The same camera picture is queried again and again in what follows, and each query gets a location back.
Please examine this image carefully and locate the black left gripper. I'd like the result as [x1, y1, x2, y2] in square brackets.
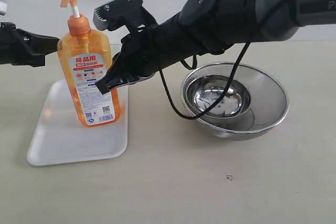
[1, 22, 60, 67]

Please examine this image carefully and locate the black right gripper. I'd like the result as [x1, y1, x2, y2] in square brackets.
[95, 0, 257, 94]

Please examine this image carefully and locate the orange pump soap bottle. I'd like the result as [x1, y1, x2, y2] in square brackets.
[57, 0, 121, 127]

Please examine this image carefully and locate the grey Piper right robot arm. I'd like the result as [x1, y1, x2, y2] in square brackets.
[93, 0, 335, 94]

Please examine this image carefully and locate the small shiny steel bowl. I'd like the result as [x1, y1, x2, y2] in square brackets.
[184, 74, 251, 125]

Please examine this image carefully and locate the steel mesh colander bowl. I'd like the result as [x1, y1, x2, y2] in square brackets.
[180, 61, 289, 141]

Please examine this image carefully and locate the white rectangular foam tray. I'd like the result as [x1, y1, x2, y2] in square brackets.
[27, 80, 129, 166]

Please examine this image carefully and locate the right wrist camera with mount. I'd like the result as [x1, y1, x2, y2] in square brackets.
[93, 0, 158, 33]

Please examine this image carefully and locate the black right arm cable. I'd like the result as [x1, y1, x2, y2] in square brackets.
[157, 0, 336, 120]

